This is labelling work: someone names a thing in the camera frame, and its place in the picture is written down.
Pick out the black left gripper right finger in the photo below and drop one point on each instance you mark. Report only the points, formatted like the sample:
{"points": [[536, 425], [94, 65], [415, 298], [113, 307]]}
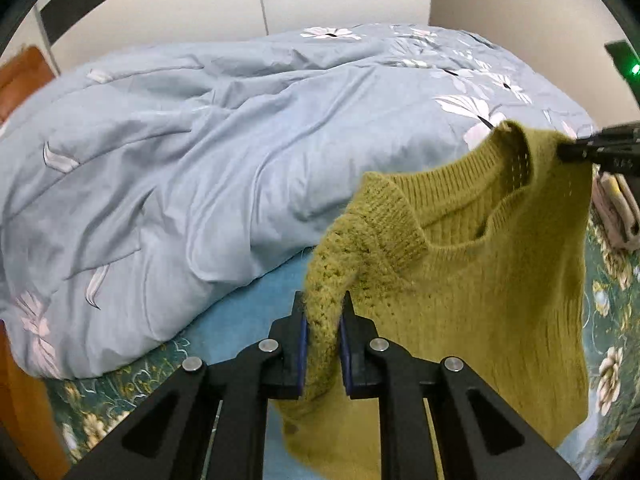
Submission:
{"points": [[439, 419]]}

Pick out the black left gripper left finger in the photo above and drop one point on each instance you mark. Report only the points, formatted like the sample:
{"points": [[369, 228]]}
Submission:
{"points": [[207, 420]]}

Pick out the olive green knitted sweater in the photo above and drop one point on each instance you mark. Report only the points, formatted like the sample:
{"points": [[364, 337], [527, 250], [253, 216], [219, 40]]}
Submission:
{"points": [[483, 259]]}

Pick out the folded pink beige garment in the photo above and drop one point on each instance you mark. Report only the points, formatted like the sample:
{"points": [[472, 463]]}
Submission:
{"points": [[616, 199]]}

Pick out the brown wooden headboard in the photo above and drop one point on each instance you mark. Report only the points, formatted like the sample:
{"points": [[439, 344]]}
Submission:
{"points": [[29, 353]]}

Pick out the grey floral duvet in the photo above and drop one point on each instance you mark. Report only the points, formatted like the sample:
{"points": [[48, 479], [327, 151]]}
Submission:
{"points": [[178, 173]]}

